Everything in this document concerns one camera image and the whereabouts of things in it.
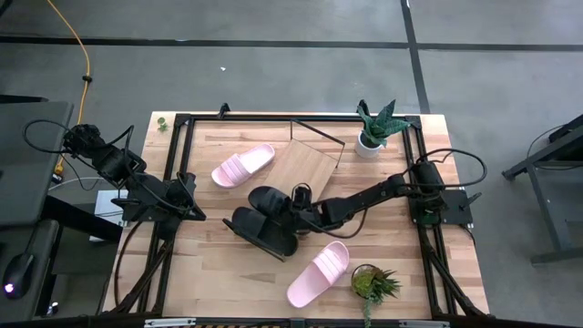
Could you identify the wooden shelf with black frame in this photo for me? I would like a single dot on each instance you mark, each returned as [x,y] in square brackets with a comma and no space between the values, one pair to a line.
[305,164]

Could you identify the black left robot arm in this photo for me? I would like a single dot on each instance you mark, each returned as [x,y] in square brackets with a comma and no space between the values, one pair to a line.
[114,159]

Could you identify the snake plant in white pot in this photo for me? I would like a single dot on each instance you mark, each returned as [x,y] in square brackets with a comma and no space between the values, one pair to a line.
[380,125]

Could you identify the pink slide sandal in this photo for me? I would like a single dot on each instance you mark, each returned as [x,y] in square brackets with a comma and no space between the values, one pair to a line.
[319,273]
[241,166]

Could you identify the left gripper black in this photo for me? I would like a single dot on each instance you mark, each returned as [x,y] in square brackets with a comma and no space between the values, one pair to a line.
[180,193]

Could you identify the spiky succulent in round pot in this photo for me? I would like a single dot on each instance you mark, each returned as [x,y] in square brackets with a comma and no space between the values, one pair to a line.
[371,284]

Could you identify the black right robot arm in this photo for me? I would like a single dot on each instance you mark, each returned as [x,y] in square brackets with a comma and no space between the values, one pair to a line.
[364,198]

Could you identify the silver metal bracket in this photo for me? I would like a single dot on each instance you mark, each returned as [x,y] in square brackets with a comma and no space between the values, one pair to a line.
[423,324]
[169,322]

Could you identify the black computer mouse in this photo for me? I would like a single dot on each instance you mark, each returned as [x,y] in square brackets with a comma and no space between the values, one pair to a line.
[18,273]

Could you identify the black metal table frame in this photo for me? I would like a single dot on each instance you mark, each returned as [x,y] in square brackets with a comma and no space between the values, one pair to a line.
[273,117]

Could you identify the black metal stand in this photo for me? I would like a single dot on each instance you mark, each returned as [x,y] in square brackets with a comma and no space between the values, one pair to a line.
[569,146]

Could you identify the black side desk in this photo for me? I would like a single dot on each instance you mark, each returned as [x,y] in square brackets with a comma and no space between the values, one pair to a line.
[27,159]

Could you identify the white box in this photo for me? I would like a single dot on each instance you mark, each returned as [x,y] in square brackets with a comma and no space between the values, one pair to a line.
[107,205]

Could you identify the black slide sandal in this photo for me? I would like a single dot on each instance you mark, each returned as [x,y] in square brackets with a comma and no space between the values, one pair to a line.
[268,198]
[259,230]

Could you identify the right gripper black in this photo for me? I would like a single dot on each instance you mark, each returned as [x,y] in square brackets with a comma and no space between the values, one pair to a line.
[309,212]

